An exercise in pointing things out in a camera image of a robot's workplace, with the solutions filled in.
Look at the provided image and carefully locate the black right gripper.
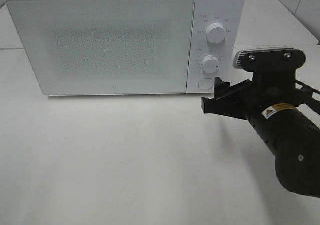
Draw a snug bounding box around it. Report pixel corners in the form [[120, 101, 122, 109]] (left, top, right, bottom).
[[201, 72, 300, 130]]

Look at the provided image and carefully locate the round white door button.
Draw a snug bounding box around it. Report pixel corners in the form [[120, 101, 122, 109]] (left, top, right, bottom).
[[198, 78, 214, 91]]

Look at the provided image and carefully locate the white timer knob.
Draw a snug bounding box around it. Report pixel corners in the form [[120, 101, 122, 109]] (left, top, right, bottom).
[[201, 55, 220, 74]]

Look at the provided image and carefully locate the white microwave door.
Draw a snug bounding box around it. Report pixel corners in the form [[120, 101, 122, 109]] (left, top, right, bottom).
[[7, 0, 194, 96]]

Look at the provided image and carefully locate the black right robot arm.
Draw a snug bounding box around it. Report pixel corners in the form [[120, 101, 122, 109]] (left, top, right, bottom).
[[201, 73, 320, 198]]

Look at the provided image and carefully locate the upper white power knob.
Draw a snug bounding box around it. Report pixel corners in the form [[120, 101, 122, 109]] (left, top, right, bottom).
[[204, 20, 227, 45]]

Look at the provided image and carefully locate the white microwave oven body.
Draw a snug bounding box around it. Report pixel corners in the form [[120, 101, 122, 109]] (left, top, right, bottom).
[[9, 0, 245, 97]]

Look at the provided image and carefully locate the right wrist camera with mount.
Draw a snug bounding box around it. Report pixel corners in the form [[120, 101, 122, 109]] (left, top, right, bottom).
[[233, 47, 306, 81]]

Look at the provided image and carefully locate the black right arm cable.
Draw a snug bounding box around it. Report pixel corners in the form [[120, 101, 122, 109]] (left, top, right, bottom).
[[293, 78, 320, 116]]

